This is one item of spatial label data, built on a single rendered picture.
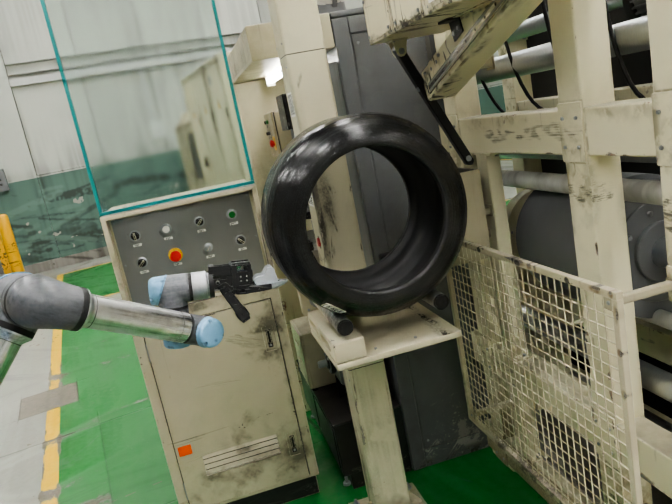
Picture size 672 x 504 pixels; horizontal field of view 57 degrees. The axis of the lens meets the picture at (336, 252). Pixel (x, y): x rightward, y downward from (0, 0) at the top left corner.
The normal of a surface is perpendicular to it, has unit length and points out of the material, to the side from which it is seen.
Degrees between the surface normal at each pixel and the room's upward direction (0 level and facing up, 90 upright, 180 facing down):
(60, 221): 90
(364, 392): 90
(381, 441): 90
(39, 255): 90
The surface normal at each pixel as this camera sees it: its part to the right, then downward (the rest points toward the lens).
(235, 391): 0.26, 0.20
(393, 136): 0.26, -0.02
